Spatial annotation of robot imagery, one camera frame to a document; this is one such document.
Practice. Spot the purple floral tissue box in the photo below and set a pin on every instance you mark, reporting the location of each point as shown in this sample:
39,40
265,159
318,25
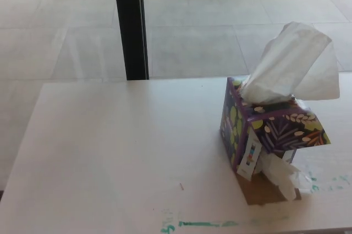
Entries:
277,131

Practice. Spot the black vertical window post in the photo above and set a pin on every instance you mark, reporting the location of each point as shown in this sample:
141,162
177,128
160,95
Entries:
130,25

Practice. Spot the white pulled-up tissue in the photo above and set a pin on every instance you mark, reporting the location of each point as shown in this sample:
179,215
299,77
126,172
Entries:
294,63

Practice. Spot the crumpled white tissue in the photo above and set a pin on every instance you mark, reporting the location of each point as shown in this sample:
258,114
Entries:
280,175

